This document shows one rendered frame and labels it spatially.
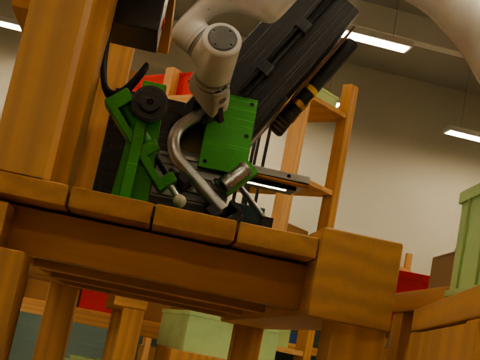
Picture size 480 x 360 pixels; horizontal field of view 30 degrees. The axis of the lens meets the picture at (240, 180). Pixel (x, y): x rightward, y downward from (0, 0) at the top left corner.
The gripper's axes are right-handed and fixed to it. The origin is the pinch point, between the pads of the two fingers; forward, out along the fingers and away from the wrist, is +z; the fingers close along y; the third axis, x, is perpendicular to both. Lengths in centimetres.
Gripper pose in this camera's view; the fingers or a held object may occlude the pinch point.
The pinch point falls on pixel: (203, 111)
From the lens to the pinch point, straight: 213.8
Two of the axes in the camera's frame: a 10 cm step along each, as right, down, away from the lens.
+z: -1.6, 4.1, 9.0
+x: -8.0, 4.8, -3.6
